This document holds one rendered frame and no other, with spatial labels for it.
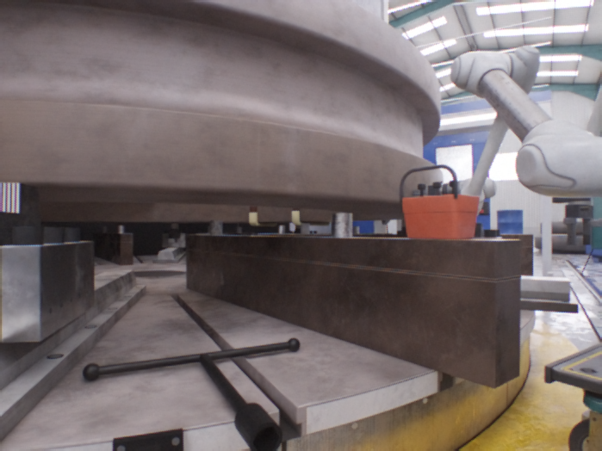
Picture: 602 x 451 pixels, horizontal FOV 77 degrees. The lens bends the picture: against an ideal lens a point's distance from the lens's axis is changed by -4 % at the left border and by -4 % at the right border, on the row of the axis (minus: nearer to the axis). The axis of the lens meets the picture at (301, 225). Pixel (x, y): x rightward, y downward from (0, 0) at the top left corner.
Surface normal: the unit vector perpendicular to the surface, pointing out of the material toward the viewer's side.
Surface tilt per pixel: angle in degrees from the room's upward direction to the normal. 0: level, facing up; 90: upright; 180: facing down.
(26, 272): 90
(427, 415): 90
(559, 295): 90
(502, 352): 90
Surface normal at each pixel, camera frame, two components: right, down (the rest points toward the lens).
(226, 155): 0.45, -0.01
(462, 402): 0.63, -0.01
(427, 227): -0.79, 0.11
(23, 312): 0.24, -0.01
